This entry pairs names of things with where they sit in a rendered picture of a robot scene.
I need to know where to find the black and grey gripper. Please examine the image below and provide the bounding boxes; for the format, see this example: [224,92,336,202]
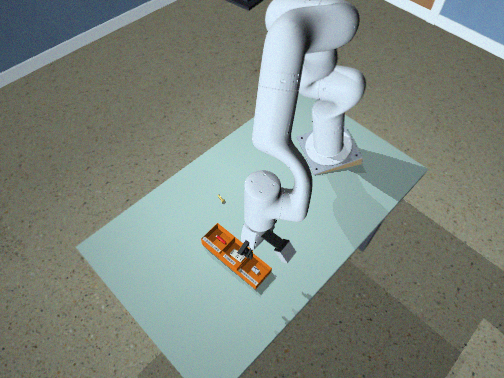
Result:
[237,222,267,259]

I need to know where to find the orange bin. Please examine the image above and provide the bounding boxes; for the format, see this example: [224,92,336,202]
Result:
[201,223,271,290]

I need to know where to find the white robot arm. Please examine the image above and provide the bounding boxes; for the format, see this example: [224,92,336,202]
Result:
[244,0,366,263]

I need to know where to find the white domino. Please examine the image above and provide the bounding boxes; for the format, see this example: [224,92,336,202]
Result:
[230,249,245,262]

